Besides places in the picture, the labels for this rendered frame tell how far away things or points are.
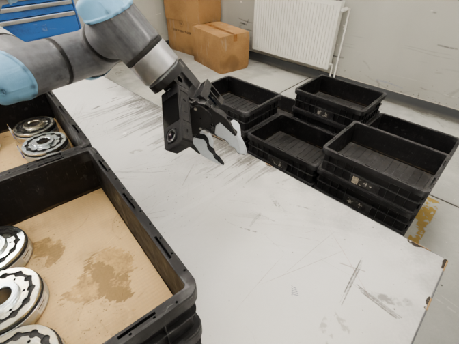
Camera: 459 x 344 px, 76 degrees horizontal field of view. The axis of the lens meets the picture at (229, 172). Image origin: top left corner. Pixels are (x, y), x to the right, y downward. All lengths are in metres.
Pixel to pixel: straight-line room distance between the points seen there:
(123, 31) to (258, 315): 0.54
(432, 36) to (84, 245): 2.92
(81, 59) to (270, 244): 0.53
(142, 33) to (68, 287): 0.42
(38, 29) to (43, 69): 2.35
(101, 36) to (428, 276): 0.77
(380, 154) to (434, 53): 1.74
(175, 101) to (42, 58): 0.20
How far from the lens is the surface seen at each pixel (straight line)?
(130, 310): 0.51
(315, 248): 0.73
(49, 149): 0.83
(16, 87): 0.52
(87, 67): 0.57
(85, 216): 0.66
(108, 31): 0.51
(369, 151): 1.49
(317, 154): 1.58
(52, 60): 0.54
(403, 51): 3.16
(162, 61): 0.51
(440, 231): 2.00
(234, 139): 0.56
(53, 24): 2.92
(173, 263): 0.41
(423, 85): 3.18
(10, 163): 0.89
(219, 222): 0.75
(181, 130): 0.47
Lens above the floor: 1.27
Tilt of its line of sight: 40 degrees down
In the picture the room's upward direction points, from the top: straight up
